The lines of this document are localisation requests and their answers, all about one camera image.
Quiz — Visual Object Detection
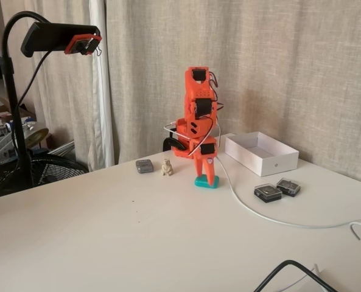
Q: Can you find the orange-cased small camera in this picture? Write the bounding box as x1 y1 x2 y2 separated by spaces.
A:
63 33 103 57

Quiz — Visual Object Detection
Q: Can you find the teal green rounded cube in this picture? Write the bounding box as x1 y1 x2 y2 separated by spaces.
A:
194 175 220 190

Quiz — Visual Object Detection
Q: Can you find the gray metal tin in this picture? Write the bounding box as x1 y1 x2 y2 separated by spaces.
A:
135 159 153 175

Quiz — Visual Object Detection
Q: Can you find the black table clamp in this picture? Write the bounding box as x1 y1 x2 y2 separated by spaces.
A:
162 136 188 152

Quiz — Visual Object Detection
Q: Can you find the brown cardboard box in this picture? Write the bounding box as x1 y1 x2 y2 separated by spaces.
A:
0 105 37 128

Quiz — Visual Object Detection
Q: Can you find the small cream bear figurine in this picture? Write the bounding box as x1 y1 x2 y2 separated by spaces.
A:
160 158 174 177

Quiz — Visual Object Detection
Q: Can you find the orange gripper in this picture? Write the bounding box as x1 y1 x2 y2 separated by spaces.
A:
189 136 219 187

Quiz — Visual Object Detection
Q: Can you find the black camera cable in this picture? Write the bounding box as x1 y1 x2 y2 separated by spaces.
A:
13 50 55 183

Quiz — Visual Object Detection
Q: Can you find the white cardboard bin box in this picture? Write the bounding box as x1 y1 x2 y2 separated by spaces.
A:
224 131 300 178

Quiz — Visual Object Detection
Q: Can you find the black clamp holder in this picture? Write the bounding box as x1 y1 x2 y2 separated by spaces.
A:
20 21 102 58

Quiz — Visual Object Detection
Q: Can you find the long white cable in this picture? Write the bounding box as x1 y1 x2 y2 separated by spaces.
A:
164 120 361 229

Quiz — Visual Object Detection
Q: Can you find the black floor fan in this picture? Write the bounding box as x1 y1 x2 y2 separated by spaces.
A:
0 151 90 203

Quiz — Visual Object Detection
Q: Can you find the beige linen curtain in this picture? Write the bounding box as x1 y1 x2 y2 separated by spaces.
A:
105 0 361 186

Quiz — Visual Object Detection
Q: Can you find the shiny metal dish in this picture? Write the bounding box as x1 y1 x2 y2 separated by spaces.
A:
22 127 50 150

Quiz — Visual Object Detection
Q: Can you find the thick black cable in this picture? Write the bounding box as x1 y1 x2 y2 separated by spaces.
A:
253 259 339 292

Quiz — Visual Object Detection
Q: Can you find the black gripper motor wire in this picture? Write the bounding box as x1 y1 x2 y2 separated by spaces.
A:
194 116 215 153

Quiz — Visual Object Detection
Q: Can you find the black camera stand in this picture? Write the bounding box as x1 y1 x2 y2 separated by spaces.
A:
0 0 116 171

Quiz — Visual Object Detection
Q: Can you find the black gooseneck stand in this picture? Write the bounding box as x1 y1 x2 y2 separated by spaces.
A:
0 10 52 191

